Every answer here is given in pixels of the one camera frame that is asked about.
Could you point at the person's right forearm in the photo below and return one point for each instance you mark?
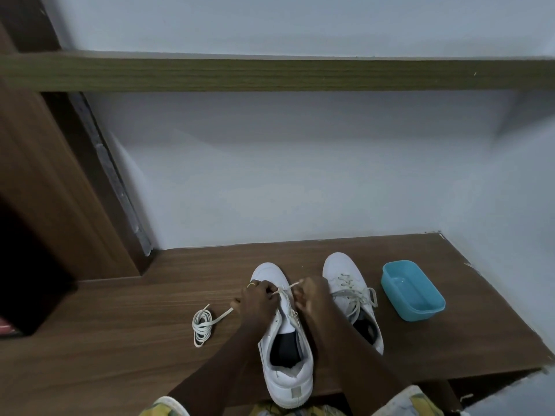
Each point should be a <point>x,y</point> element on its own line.
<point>364,368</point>

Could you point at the person's right hand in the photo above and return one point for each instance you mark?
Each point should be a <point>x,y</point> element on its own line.
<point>316,298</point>

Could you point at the white sneaker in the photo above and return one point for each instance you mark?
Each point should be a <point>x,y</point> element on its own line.
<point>288,389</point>
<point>342,264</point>

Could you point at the cream shoelace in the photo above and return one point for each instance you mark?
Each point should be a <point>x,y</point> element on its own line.
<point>201,324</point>
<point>347,293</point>

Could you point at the wooden wall shelf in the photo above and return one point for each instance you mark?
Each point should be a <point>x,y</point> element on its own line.
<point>282,73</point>

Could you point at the blue plastic basket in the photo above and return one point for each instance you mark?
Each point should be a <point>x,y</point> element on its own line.
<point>416,314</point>

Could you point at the person's left hand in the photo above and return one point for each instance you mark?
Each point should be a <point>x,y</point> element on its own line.
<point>258,305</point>

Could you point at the person's left forearm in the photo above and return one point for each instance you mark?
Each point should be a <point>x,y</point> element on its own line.
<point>217,368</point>

